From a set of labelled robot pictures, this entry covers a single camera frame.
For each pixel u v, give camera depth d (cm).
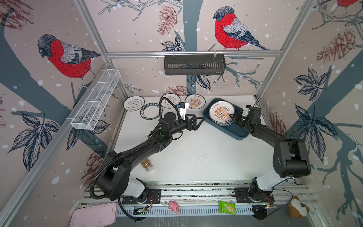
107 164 41
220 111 98
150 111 118
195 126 67
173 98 122
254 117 73
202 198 74
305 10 74
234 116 83
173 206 69
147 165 81
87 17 75
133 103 118
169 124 61
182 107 69
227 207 70
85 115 71
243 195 73
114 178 42
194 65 105
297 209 68
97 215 67
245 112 84
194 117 67
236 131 92
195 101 119
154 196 73
